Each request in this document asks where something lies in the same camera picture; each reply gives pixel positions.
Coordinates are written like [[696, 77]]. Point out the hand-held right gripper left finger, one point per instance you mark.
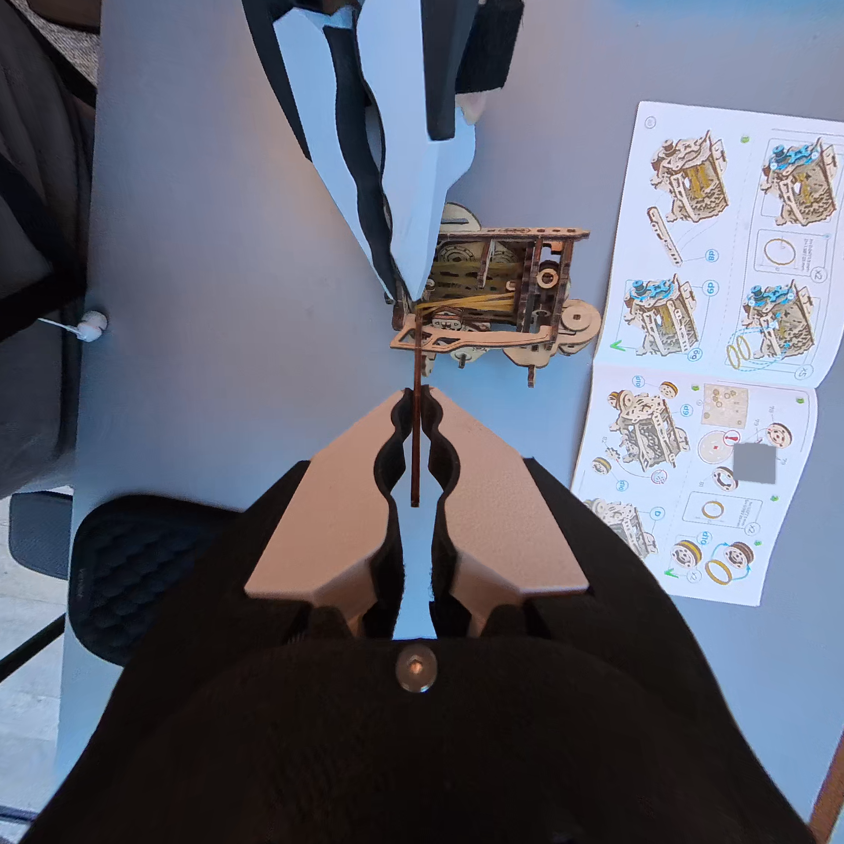
[[329, 521]]

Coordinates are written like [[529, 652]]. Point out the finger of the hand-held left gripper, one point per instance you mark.
[[409, 165], [310, 99]]

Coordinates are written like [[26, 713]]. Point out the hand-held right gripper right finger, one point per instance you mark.
[[508, 521]]

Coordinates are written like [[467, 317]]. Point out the thin dark wooden strip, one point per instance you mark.
[[416, 461]]

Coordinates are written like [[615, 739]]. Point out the wooden mechanical model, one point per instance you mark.
[[501, 290]]

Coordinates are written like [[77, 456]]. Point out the person's left hand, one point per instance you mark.
[[472, 109]]

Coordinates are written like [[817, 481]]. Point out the black mesh office chair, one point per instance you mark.
[[132, 573]]

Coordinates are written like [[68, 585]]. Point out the person's dark clothing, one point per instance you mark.
[[39, 198]]

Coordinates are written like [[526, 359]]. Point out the illustrated instruction booklet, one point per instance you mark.
[[725, 316]]

